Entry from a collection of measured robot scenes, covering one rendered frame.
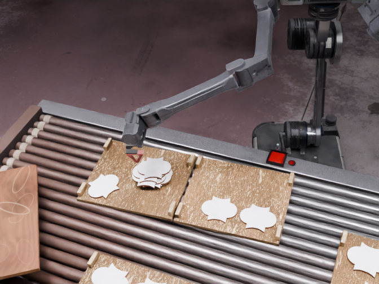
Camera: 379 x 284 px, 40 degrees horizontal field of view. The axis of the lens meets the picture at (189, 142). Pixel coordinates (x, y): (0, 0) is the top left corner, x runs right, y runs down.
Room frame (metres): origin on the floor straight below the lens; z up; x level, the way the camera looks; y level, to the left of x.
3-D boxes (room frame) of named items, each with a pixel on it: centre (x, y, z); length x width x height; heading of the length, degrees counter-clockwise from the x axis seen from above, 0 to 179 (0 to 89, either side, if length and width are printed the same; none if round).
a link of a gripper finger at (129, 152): (1.43, 0.21, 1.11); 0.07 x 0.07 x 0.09; 84
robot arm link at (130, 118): (1.45, 0.21, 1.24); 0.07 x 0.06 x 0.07; 173
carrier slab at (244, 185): (1.30, -0.17, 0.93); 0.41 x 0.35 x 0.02; 69
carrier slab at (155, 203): (1.45, 0.23, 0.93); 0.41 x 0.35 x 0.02; 70
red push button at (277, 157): (1.50, -0.37, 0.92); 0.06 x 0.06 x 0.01; 65
